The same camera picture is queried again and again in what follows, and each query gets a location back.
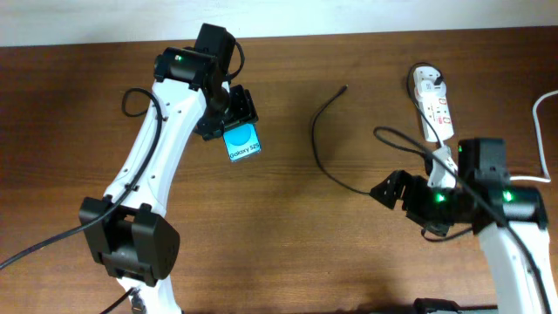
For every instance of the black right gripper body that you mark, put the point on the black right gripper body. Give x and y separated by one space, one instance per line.
410 194

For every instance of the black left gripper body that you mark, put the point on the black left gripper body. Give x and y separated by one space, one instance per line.
235 107

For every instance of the blue screen Galaxy smartphone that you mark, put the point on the blue screen Galaxy smartphone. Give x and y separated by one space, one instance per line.
242 142

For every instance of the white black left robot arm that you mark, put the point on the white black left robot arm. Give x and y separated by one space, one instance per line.
192 93

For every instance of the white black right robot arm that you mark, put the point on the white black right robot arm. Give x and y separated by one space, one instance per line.
510 222

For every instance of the white power strip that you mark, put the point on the white power strip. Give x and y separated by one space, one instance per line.
437 123

